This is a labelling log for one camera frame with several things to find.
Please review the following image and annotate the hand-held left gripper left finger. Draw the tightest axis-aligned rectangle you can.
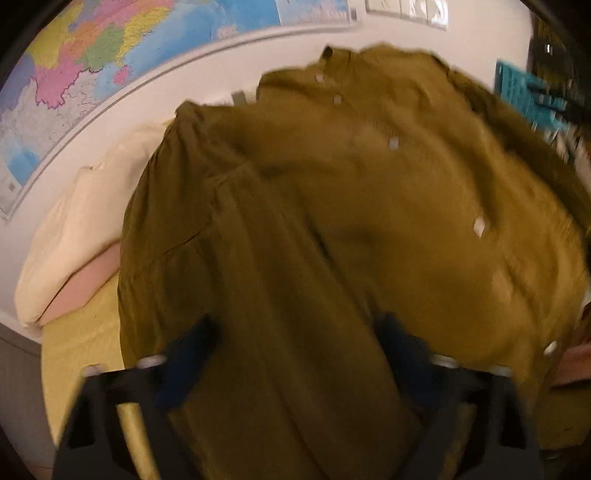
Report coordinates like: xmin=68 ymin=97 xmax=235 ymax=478
xmin=54 ymin=315 xmax=220 ymax=480

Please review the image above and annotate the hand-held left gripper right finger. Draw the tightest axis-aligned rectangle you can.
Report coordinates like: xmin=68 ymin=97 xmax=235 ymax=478
xmin=375 ymin=313 xmax=542 ymax=480

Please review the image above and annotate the olive button shirt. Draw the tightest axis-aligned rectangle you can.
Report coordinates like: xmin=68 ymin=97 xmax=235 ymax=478
xmin=117 ymin=44 xmax=591 ymax=480

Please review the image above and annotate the yellow bed sheet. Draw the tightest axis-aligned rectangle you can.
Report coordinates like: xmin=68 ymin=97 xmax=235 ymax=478
xmin=39 ymin=279 xmax=153 ymax=480

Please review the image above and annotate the pink pillow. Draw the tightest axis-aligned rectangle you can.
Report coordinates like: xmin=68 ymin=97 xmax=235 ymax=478
xmin=39 ymin=242 xmax=123 ymax=326

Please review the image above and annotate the cream pillow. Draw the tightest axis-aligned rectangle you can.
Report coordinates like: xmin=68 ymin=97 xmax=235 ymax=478
xmin=14 ymin=122 xmax=178 ymax=326

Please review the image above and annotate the teal box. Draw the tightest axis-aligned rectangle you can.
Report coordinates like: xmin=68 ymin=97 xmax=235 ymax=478
xmin=495 ymin=59 xmax=570 ymax=134

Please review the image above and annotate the large colourful wall map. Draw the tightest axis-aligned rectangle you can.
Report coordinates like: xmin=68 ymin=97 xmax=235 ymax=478
xmin=0 ymin=0 xmax=282 ymax=220

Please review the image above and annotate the white wall socket panel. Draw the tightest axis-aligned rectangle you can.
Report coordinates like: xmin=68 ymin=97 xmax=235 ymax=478
xmin=365 ymin=0 xmax=450 ymax=29

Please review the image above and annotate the small blue wall map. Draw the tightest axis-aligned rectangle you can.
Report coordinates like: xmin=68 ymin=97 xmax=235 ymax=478
xmin=277 ymin=0 xmax=358 ymax=27

